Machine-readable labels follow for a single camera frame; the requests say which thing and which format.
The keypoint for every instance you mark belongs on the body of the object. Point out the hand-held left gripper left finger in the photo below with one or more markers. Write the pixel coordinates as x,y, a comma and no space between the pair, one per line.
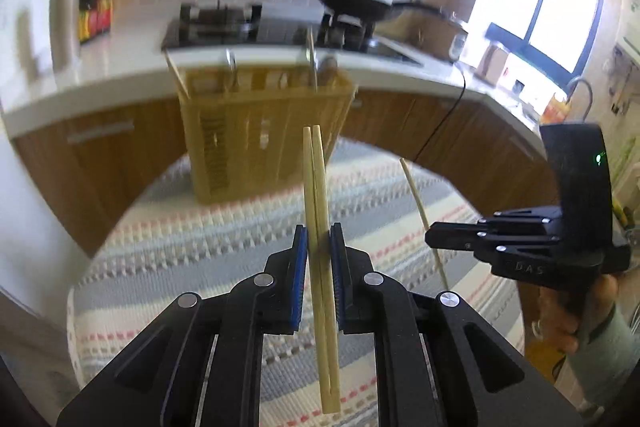
299,279

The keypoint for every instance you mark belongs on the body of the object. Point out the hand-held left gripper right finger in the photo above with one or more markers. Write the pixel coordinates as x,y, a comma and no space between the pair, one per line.
336,279

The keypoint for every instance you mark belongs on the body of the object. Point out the dark framed window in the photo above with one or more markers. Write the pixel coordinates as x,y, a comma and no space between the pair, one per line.
550,2

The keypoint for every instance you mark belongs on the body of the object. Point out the striped woven tablecloth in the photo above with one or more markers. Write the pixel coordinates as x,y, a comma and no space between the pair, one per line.
200,247

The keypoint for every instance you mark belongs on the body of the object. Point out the person's right forearm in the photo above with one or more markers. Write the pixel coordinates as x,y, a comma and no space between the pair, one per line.
602,367

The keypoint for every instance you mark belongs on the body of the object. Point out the wooden chopstick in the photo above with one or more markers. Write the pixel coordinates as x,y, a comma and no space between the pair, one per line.
322,187
307,167
176,72
310,42
415,197

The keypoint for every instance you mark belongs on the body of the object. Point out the wooden kitchen counter cabinets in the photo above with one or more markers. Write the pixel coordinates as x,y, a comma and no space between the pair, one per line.
100,167

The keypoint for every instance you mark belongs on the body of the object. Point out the white refrigerator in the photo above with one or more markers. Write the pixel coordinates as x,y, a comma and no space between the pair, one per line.
22,27

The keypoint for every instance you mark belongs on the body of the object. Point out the yellow plastic utensil basket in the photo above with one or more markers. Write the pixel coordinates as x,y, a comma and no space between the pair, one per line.
265,137

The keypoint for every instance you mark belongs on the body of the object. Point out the black gas stove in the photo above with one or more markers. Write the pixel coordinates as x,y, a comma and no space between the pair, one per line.
280,32

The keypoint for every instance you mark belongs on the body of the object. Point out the clear grey plastic spoon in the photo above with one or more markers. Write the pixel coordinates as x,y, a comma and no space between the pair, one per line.
231,69
314,69

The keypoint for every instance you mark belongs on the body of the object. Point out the black wok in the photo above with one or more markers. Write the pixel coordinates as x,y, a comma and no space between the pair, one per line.
355,4

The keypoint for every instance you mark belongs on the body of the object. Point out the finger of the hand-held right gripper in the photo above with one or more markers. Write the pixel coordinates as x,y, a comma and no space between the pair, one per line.
530,219
452,237

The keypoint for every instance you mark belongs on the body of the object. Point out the slim dark sauce bottle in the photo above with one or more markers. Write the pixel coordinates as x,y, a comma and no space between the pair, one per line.
87,4

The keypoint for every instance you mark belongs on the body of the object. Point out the person's right hand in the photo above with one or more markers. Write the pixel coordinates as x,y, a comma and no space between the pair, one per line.
560,322

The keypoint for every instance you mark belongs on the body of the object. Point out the chrome kitchen faucet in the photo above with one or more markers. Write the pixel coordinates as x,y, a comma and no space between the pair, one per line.
582,87

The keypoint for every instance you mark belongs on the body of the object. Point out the beige rice cooker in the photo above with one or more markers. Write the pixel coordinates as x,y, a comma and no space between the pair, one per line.
435,34

